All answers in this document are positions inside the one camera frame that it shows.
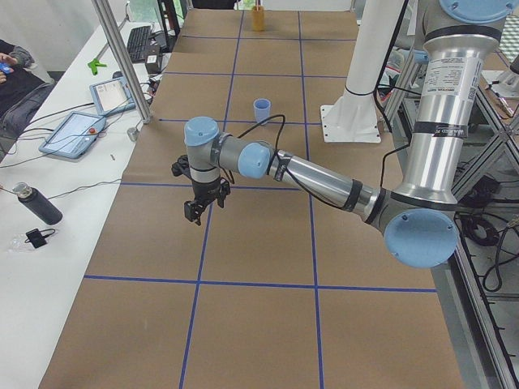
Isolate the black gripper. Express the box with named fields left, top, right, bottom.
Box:
left=183, top=177, right=230, bottom=225

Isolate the light blue plastic cup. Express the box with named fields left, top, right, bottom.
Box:
left=253, top=98, right=271, bottom=123

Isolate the tan wooden cup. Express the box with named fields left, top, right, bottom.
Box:
left=251, top=5, right=264, bottom=32

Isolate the far teach pendant tablet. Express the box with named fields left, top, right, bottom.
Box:
left=89, top=76, right=135, bottom=117

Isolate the teach pendant tablet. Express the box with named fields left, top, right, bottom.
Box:
left=38, top=112, right=106, bottom=160
left=89, top=76, right=135, bottom=117

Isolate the black box with label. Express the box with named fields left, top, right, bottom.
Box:
left=145, top=53, right=162, bottom=75

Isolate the near teach pendant tablet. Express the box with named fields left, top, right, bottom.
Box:
left=38, top=112, right=106, bottom=160

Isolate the black keyboard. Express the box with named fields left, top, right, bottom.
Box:
left=127, top=25, right=152, bottom=63

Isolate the small black adapter box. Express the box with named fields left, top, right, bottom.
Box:
left=25, top=229, right=56, bottom=249

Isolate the green plastic clamp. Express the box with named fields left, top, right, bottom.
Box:
left=88, top=58, right=107, bottom=75

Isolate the black water bottle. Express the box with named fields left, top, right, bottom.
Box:
left=13, top=182, right=62, bottom=225

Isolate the seated person in black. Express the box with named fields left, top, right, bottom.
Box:
left=1, top=40, right=54, bottom=153

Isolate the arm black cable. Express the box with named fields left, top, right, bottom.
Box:
left=221, top=113, right=325, bottom=212

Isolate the aluminium frame post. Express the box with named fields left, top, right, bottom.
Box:
left=92, top=0, right=152, bottom=124

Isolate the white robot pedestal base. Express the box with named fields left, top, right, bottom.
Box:
left=320, top=0, right=406, bottom=143

